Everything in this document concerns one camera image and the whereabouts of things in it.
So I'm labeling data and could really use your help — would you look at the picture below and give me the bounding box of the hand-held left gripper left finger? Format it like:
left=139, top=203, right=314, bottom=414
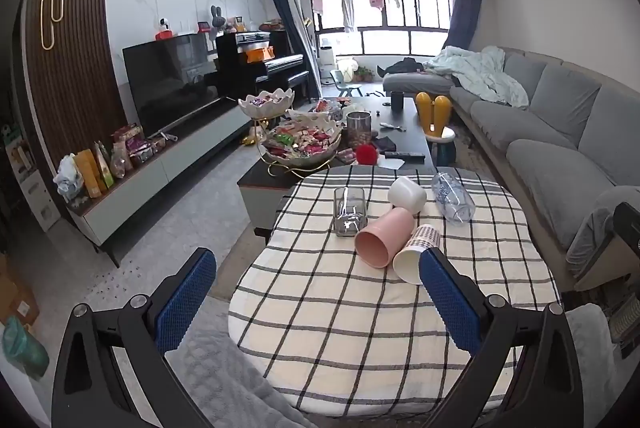
left=51, top=247, right=221, bottom=428

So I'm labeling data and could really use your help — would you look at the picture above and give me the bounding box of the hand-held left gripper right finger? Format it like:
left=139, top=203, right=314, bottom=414
left=419, top=247, right=608, bottom=428

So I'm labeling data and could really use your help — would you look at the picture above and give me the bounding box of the patterned paper cup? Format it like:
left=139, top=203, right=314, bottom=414
left=392, top=224, right=443, bottom=285

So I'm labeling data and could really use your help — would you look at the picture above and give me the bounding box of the pink cup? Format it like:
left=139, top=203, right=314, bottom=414
left=354, top=207, right=417, bottom=269

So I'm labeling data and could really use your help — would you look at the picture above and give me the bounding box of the clear blue-print plastic cup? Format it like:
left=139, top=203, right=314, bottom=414
left=431, top=171, right=477, bottom=226

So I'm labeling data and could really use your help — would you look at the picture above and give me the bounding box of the white cup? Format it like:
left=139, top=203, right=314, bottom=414
left=388, top=175, right=427, bottom=214

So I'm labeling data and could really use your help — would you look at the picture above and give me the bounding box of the clear square glass cup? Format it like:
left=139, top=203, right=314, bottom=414
left=333, top=187, right=369, bottom=237

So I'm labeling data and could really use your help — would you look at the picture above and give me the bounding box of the grey throw cloth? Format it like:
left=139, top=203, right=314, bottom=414
left=567, top=185, right=633, bottom=265

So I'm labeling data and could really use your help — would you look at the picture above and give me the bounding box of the grey fuzzy blanket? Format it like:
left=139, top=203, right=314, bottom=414
left=165, top=323, right=321, bottom=428

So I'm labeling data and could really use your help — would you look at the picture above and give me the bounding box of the black white checked tablecloth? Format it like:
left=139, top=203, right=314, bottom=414
left=227, top=165, right=563, bottom=419

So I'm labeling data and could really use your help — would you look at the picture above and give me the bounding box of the grey sofa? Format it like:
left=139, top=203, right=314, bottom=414
left=382, top=47, right=640, bottom=255

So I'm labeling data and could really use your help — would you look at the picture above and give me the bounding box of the grey tv cabinet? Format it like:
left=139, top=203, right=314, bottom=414
left=67, top=106, right=253, bottom=267

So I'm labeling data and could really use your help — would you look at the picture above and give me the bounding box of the orange snack box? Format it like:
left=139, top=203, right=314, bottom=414
left=74, top=149, right=104, bottom=199

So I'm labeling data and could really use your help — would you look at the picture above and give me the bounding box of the teal bag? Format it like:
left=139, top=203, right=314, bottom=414
left=2, top=315, right=51, bottom=379

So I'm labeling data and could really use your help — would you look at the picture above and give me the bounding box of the white plastic bag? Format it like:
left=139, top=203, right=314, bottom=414
left=54, top=154, right=84, bottom=204

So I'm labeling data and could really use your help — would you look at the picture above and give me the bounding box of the cardboard box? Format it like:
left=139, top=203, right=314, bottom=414
left=0, top=253, right=41, bottom=327

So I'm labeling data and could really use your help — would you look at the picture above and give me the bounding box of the red snack bag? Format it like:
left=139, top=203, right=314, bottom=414
left=112, top=123, right=152, bottom=165

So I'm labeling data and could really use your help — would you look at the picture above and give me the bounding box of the red pom-pom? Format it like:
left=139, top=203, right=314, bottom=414
left=355, top=144, right=379, bottom=167

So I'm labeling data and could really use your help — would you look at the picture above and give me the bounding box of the dark coffee table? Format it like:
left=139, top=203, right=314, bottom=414
left=236, top=96, right=439, bottom=234

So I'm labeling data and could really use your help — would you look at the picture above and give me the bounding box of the yellow rabbit-ear stool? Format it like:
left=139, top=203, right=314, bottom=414
left=416, top=92, right=457, bottom=164

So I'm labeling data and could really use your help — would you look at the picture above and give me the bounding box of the glass jar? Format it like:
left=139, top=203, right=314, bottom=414
left=346, top=111, right=372, bottom=150

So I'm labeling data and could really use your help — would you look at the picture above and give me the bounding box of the large white snack bowl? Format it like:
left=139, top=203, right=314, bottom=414
left=260, top=115, right=346, bottom=169

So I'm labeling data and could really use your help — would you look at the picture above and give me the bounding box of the small white snack bowl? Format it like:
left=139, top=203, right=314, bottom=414
left=237, top=88, right=296, bottom=119

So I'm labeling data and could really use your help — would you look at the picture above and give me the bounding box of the pale green blanket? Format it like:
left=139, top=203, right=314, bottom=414
left=425, top=46, right=530, bottom=109

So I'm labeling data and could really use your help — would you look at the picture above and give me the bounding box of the flat screen television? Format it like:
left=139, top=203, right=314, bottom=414
left=122, top=32, right=222, bottom=130

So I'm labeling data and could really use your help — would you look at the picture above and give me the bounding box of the black upright piano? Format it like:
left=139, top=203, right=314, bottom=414
left=215, top=30, right=311, bottom=102

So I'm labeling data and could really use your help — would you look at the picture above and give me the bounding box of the dark clothing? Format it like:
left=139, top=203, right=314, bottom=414
left=377, top=57, right=426, bottom=76

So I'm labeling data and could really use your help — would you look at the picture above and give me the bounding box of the small green chair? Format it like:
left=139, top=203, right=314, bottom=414
left=332, top=69, right=363, bottom=97

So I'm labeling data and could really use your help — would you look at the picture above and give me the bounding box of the dark slatted wood panel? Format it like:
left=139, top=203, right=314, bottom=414
left=22, top=0, right=127, bottom=165

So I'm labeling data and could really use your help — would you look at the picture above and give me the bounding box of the black framed window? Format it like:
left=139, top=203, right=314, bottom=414
left=310, top=0, right=451, bottom=57

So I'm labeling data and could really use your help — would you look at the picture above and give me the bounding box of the white air purifier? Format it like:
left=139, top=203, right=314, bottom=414
left=317, top=46, right=337, bottom=84

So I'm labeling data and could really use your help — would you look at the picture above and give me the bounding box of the gold clip wall decor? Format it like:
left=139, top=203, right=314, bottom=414
left=40, top=0, right=66, bottom=51

